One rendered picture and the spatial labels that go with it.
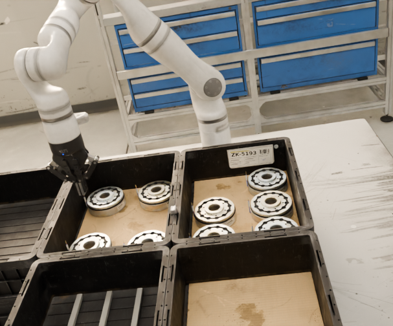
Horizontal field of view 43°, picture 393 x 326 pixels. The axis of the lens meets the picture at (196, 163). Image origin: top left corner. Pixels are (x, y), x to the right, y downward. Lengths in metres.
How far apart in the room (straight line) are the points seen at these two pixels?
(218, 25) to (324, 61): 0.69
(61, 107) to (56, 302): 0.43
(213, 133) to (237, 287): 0.56
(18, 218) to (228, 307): 0.70
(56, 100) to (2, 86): 3.19
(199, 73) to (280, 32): 1.70
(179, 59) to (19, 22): 2.78
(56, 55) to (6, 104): 3.28
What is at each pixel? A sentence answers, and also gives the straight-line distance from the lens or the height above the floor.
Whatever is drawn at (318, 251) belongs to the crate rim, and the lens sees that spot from 0.99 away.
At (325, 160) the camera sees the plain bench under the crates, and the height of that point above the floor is 0.70.
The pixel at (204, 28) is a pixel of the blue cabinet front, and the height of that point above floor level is 0.78.
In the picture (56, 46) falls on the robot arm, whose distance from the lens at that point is 1.07.
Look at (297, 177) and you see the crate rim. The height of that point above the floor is 0.92.
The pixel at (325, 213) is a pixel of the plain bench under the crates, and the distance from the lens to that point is 1.45.
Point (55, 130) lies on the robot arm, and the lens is 1.11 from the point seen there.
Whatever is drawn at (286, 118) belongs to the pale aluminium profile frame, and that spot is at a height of 0.13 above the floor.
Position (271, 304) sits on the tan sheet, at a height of 0.83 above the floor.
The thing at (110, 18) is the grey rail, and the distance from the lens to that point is 2.98.
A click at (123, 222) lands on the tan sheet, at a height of 0.83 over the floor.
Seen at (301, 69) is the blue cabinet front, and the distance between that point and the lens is 3.14.
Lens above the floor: 1.59
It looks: 31 degrees down
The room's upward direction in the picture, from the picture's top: 11 degrees counter-clockwise
